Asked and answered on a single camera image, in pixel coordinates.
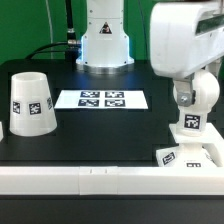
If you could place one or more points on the white marker sheet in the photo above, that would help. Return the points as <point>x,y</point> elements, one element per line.
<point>101,99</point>

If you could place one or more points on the white left rail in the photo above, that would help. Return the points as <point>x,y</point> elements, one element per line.
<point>1,131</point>

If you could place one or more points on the white lamp shade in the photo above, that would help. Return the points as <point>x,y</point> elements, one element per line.
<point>31,107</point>

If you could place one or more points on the white right rail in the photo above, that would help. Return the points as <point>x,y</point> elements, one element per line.
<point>217,148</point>

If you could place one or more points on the white lamp base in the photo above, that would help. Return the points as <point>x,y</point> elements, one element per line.
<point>190,152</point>

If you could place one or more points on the white rail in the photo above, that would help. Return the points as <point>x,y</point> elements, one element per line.
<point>217,148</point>
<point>111,181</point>
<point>1,131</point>

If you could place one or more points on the white front rail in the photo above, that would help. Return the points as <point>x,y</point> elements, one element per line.
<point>111,181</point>

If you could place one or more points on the white lamp bulb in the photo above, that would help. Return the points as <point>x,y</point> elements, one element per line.
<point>193,119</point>

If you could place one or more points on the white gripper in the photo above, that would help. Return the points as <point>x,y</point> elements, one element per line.
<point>185,37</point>

